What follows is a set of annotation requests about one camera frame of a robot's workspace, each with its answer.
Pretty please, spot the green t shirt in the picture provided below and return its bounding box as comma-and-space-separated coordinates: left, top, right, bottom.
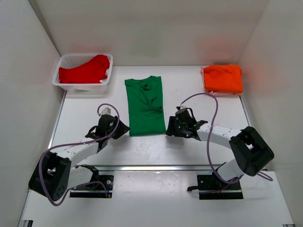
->
125, 76, 166, 137

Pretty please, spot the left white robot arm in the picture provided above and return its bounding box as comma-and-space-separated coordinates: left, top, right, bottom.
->
28, 114, 130, 206

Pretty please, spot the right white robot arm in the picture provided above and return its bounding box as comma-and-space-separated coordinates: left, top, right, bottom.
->
166, 108, 275, 190

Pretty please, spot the red t shirt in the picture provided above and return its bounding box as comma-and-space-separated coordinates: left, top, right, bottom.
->
59, 54, 110, 84

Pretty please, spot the white plastic basket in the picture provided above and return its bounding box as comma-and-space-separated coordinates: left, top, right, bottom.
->
52, 53, 114, 93

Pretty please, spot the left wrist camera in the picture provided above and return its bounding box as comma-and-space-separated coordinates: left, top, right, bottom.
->
99, 107, 111, 116

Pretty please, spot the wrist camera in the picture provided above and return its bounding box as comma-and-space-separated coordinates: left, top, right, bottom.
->
99, 107, 111, 116
176, 105, 187, 111

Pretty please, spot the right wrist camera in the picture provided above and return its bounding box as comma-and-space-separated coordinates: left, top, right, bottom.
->
176, 105, 187, 111

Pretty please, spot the aluminium rail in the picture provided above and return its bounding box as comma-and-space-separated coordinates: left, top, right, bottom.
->
93, 165, 212, 172

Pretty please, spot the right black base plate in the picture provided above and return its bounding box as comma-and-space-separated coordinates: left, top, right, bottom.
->
187, 175, 244, 200

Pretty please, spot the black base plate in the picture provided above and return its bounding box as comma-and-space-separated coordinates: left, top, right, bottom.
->
69, 175, 114, 199
187, 175, 244, 200

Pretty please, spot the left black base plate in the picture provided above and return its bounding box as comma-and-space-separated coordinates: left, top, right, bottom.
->
69, 175, 114, 199

